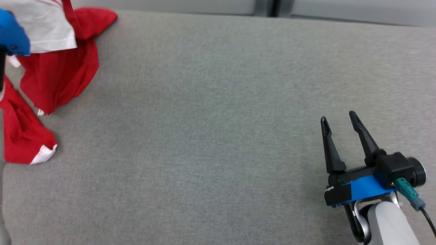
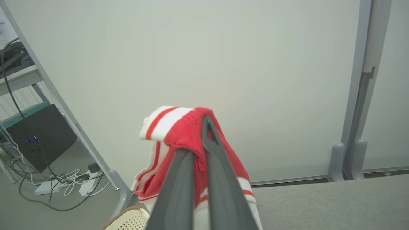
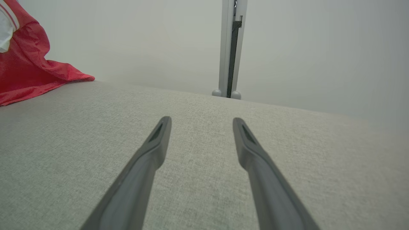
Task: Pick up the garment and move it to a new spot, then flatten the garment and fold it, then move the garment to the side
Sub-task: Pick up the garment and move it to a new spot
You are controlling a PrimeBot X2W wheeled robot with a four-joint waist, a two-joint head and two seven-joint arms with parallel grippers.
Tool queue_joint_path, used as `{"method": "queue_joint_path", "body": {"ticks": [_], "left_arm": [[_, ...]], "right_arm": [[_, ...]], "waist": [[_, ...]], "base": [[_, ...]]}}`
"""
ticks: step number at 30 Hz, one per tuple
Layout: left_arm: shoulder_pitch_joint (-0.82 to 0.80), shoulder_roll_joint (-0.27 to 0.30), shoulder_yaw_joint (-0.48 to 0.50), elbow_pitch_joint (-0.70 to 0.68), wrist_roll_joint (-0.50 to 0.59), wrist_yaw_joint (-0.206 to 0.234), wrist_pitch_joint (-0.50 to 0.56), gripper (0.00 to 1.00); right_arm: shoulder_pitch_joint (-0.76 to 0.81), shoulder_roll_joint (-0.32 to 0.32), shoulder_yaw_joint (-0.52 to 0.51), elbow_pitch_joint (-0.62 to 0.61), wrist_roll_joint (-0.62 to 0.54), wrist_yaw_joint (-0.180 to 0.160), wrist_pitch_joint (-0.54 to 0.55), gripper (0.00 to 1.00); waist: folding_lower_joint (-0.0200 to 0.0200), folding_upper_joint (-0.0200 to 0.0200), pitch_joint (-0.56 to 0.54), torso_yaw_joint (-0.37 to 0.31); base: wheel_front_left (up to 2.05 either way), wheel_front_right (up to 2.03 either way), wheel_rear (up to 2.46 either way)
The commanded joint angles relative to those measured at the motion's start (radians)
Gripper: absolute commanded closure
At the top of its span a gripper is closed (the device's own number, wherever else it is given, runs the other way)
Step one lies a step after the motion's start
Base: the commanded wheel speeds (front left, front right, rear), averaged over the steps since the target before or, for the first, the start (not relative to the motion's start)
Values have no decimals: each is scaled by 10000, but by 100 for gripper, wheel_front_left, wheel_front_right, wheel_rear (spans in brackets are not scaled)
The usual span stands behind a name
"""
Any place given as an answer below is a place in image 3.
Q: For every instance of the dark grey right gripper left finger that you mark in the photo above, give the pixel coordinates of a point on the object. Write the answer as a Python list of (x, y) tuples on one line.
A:
[(137, 179)]

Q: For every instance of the grey metal partition post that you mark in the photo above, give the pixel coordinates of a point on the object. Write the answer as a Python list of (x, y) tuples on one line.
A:
[(225, 48)]

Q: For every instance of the red and white basketball jersey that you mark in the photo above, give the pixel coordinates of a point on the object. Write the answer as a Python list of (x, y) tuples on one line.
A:
[(22, 73)]

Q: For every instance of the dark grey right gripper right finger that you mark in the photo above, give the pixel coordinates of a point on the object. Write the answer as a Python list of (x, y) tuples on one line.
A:
[(268, 191)]

